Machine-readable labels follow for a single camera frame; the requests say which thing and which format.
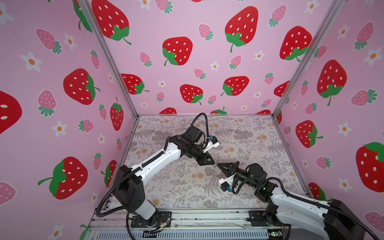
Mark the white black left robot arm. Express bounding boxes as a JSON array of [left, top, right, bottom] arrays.
[[112, 126, 220, 225]]

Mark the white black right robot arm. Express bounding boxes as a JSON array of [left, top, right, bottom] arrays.
[[218, 162, 366, 240]]

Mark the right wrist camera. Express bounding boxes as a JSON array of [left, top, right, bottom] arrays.
[[218, 176, 234, 192]]

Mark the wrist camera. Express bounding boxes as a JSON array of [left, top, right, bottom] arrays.
[[218, 176, 234, 192], [203, 136, 220, 152]]

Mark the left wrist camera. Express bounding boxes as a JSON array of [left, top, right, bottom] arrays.
[[203, 136, 220, 152]]

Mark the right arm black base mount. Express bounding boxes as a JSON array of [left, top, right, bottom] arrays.
[[247, 211, 288, 227]]

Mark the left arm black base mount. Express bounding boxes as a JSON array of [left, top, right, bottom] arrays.
[[130, 211, 172, 228]]

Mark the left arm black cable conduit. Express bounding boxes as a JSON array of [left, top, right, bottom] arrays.
[[95, 112, 211, 218]]

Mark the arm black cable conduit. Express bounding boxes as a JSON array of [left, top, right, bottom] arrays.
[[95, 112, 211, 218], [230, 176, 380, 240]]

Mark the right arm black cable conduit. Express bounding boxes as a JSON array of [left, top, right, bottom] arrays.
[[230, 176, 380, 240]]

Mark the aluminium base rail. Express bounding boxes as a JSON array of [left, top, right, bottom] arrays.
[[83, 208, 340, 240]]

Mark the aluminium corner post left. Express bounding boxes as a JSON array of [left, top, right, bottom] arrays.
[[78, 0, 139, 120]]

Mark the aluminium corner post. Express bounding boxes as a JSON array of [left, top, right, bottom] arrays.
[[78, 0, 139, 120], [272, 0, 345, 120]]

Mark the aluminium corner post right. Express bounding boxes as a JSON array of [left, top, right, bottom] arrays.
[[272, 0, 345, 120]]

